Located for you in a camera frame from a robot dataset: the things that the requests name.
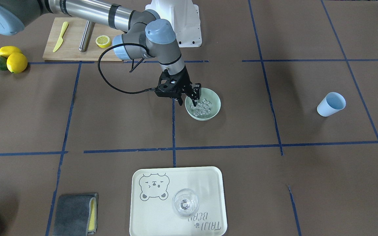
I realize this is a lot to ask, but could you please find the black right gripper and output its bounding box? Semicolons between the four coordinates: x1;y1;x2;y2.
162;67;201;107

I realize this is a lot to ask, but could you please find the light green bowl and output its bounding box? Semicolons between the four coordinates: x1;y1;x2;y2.
184;88;221;121

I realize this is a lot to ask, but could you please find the light blue plastic cup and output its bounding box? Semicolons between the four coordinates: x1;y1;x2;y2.
317;92;346;117

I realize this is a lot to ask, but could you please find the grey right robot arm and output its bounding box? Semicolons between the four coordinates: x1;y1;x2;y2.
0;0;201;106

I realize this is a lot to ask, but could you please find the clear ice cubes pile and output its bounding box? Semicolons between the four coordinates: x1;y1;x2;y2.
190;98;212;117

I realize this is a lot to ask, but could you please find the lemon half slice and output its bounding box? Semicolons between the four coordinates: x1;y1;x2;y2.
95;35;112;48

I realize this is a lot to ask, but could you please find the clear wine glass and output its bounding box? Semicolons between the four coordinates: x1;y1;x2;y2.
172;188;200;218

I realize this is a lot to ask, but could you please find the cream bear tray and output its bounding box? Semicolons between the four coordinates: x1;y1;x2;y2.
129;166;228;236

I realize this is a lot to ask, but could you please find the wooden cutting board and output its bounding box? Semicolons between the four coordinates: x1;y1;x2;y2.
43;17;123;61

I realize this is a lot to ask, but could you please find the yellow plastic knife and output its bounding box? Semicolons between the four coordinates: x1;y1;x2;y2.
52;21;69;52

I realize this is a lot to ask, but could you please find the grey and yellow cloth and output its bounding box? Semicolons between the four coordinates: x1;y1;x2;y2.
52;193;98;236

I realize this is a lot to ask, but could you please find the yellow lemon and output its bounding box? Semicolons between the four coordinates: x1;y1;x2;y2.
0;45;22;58
7;52;28;74

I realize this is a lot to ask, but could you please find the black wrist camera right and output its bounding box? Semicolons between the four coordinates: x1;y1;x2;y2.
154;77;178;99

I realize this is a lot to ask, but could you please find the black braided cable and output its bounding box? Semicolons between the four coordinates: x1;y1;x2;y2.
98;43;158;95

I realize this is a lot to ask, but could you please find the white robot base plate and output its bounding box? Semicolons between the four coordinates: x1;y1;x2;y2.
145;0;202;48

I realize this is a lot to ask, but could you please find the steel knife handle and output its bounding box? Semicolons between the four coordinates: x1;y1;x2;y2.
78;20;95;52

